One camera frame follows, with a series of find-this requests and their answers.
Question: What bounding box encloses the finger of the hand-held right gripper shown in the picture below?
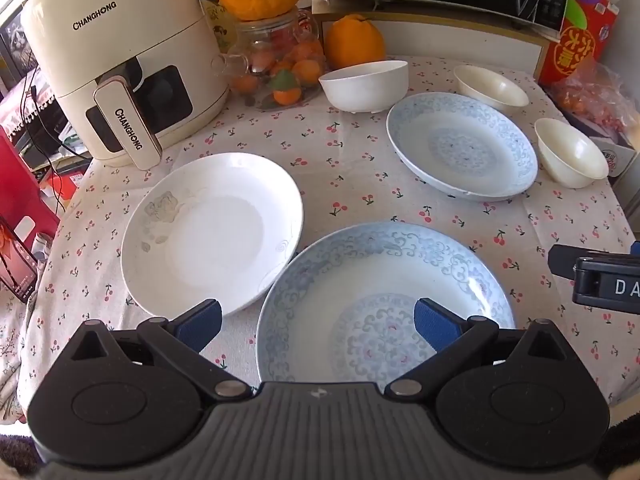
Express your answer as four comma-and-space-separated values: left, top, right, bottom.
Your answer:
547, 242, 640, 281

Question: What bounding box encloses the white floral cloth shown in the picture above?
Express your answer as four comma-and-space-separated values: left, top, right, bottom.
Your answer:
0, 290, 32, 426

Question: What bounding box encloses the white footed bowl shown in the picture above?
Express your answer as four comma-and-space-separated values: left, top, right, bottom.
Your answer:
318, 60, 410, 113

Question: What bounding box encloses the clear bag of tangerines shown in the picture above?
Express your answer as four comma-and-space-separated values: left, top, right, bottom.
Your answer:
550, 57, 640, 136

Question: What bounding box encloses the white floral plate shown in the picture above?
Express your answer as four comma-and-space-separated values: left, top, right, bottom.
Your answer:
120, 152, 304, 317

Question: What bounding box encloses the cream air fryer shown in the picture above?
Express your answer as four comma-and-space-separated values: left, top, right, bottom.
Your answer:
20, 0, 232, 171

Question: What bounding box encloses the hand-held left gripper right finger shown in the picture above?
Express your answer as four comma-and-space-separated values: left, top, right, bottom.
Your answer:
384, 297, 572, 402

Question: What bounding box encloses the cherry print tablecloth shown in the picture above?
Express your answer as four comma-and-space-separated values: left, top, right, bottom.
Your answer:
17, 55, 637, 421

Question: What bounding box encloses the pile of small tangerines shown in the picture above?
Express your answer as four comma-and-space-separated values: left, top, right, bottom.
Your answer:
232, 35, 326, 108

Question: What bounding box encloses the red printed box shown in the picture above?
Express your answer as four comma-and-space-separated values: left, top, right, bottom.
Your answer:
537, 0, 621, 88

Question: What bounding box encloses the black cable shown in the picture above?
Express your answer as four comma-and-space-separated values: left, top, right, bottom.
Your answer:
20, 67, 92, 201

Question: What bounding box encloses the blue patterned plate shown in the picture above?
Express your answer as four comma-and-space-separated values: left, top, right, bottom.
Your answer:
256, 221, 516, 386
386, 92, 539, 202

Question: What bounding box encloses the black and white cardboard box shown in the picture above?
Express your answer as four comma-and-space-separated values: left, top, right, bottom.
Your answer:
565, 110, 640, 183

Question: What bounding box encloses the white wooden shelf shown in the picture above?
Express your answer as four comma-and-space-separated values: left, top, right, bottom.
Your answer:
312, 10, 547, 85

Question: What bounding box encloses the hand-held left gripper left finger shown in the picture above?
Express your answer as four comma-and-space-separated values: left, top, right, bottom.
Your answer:
65, 298, 253, 402

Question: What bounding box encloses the small cream bowl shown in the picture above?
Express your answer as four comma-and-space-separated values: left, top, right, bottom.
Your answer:
453, 65, 530, 110
534, 118, 610, 189

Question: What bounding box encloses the lace-trimmed cloth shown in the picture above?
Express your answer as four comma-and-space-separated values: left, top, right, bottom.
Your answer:
0, 82, 57, 127

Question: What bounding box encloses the framed picture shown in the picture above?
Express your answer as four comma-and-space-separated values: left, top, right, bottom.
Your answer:
0, 0, 42, 92

